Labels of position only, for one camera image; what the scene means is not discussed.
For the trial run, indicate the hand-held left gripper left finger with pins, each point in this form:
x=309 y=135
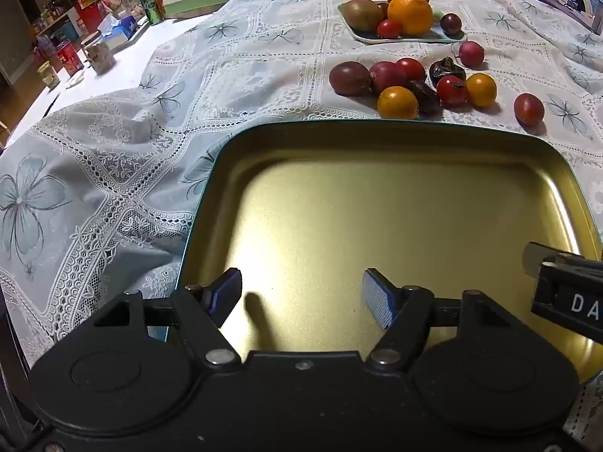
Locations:
x=226 y=293

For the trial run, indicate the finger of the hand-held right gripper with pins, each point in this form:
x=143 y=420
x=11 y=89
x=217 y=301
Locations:
x=570 y=292

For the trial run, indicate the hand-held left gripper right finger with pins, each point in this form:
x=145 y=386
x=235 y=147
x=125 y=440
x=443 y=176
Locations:
x=377 y=299

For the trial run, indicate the gold metal tin tray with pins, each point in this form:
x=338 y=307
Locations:
x=377 y=207

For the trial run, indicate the yellow cherry tomato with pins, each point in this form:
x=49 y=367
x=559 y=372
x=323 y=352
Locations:
x=481 y=89

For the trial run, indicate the white lace floral tablecloth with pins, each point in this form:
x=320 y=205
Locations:
x=141 y=150

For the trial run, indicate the dark red plum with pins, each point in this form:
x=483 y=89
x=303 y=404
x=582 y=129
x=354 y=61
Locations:
x=529 y=109

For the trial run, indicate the small orange mandarin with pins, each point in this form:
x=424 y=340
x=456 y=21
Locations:
x=398 y=102

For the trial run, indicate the dark red passion fruit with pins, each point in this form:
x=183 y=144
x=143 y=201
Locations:
x=349 y=78

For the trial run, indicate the dark wrinkled dried fruit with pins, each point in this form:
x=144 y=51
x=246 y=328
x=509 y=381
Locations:
x=446 y=69

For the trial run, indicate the black pen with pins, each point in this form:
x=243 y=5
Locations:
x=51 y=104

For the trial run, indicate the pale green rectangular plate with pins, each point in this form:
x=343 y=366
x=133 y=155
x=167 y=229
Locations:
x=424 y=37

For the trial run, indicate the glass jar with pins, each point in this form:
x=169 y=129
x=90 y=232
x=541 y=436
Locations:
x=99 y=57

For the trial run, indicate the red box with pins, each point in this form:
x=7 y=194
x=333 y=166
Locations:
x=70 y=59

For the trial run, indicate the blue tissue box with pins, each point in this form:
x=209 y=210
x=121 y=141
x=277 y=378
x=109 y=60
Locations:
x=120 y=29

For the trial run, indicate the brown kiwi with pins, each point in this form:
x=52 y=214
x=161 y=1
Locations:
x=362 y=15

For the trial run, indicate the dark purple grape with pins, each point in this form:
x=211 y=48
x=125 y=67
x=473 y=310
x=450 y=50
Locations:
x=451 y=24
x=382 y=7

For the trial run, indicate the large orange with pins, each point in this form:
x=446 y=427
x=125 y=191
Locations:
x=411 y=15

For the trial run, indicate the green drink can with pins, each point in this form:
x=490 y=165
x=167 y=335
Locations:
x=151 y=8

